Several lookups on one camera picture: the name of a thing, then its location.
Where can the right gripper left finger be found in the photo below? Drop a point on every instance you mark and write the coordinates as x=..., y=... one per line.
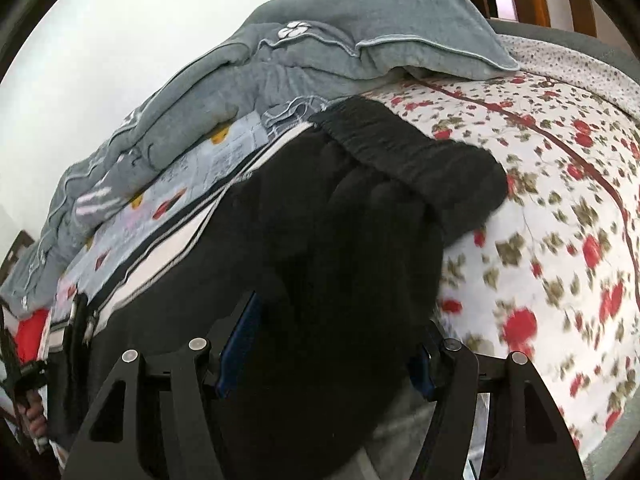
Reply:
x=155, y=417

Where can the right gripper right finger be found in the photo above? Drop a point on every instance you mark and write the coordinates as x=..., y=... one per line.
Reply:
x=526, y=436

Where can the black pants with white stripe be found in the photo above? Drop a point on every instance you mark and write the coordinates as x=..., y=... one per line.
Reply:
x=340, y=232

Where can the person's left hand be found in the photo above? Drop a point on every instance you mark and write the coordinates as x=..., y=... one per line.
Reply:
x=33, y=414

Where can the red pillow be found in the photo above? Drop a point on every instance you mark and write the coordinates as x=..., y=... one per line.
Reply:
x=28, y=336

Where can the red floral bedsheet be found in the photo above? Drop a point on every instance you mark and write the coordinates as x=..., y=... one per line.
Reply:
x=554, y=272

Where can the fruit print grid bedsheet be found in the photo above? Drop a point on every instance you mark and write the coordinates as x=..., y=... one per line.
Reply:
x=189, y=178

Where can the grey quilted comforter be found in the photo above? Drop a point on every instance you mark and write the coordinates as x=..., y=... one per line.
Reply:
x=289, y=59

